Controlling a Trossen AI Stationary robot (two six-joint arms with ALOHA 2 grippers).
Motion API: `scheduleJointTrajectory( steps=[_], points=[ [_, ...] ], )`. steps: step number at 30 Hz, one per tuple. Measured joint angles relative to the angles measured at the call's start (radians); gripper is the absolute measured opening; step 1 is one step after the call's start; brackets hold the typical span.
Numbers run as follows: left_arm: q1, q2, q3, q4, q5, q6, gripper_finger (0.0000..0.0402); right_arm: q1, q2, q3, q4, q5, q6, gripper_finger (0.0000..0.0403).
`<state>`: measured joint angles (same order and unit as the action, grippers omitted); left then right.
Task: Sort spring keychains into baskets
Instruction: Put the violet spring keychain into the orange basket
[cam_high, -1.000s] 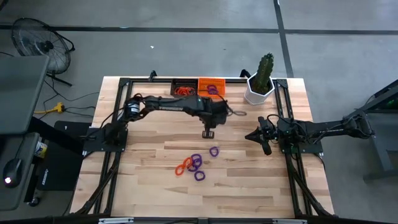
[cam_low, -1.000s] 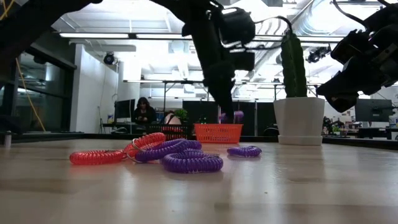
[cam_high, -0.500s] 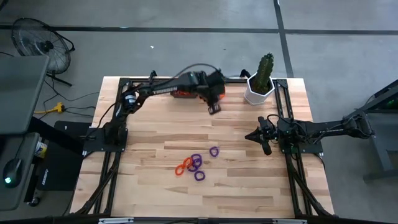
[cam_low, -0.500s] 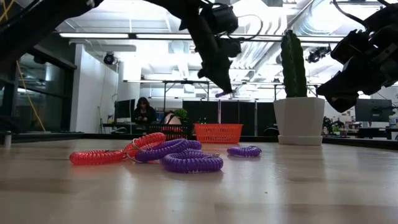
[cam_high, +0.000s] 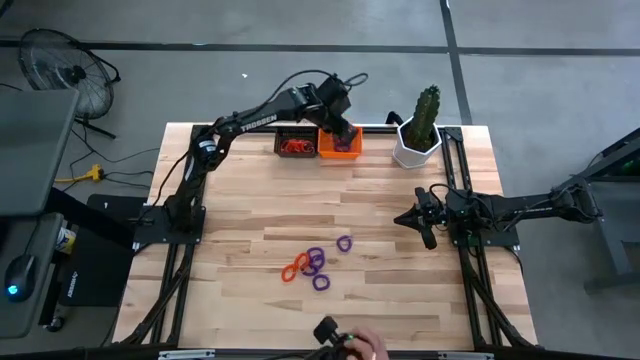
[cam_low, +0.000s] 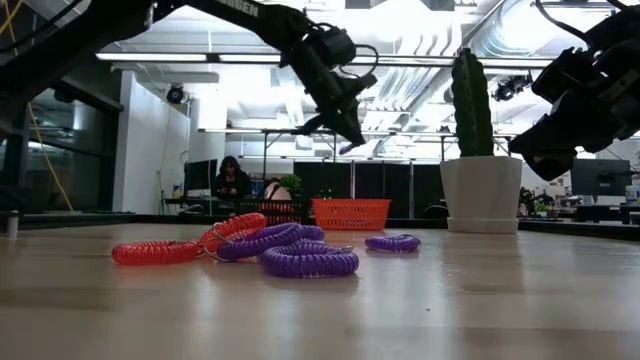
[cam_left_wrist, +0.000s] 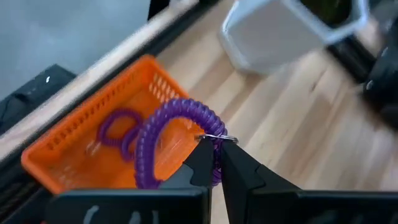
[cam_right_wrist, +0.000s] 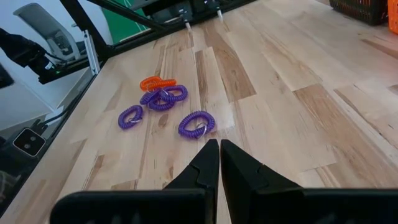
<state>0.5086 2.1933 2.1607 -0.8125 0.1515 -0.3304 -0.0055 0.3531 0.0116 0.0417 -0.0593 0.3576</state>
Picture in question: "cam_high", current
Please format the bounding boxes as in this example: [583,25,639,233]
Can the black floor cable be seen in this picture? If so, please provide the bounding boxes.
[69,127,161,191]

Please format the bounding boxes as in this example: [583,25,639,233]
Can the small printed can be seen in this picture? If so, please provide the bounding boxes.
[54,225,77,255]

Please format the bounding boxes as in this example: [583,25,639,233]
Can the dark plastic basket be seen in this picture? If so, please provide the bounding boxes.
[273,126,320,159]

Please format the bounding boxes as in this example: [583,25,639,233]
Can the black floor fan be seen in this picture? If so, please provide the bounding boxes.
[18,27,122,140]

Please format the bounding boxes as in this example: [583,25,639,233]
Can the grey desk panel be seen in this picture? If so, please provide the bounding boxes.
[0,88,81,217]

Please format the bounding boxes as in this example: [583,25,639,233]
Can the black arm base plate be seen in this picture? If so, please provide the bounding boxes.
[451,212,522,250]
[133,205,207,246]

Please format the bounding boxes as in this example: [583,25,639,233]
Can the orange plastic basket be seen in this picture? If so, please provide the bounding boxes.
[317,124,364,160]

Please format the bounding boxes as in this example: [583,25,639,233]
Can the person's hand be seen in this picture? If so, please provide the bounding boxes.
[344,327,390,360]

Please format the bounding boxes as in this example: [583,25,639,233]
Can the grey rounded desk top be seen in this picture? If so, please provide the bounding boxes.
[0,212,65,340]

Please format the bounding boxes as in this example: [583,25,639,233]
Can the black computer mouse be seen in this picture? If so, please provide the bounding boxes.
[3,253,39,304]

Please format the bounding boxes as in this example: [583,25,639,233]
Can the black caster wheel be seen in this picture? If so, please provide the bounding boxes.
[42,312,67,334]

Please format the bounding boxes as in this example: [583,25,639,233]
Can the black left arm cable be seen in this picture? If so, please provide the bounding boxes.
[267,68,370,104]

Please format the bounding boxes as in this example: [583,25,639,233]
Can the tall green cactus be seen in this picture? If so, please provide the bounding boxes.
[403,83,442,153]

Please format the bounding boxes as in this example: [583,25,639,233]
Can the white plant pot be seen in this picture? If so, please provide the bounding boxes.
[391,115,444,170]

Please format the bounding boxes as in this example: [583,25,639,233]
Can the black desk beam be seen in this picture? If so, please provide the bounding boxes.
[43,187,142,250]

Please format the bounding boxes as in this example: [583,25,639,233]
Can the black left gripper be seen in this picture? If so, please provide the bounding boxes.
[319,110,361,153]

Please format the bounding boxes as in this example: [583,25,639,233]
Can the black aluminium rig frame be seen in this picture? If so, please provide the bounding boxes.
[112,122,540,351]

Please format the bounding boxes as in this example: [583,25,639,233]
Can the black metal stand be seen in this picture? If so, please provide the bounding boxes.
[564,127,640,294]

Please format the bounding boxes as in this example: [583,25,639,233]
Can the white metal bracket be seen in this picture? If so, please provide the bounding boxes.
[438,351,495,360]
[158,349,216,360]

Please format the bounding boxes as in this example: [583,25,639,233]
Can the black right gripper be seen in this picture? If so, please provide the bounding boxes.
[393,186,450,251]

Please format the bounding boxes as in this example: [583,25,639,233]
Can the yellow power plug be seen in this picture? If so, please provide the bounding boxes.
[53,164,105,184]

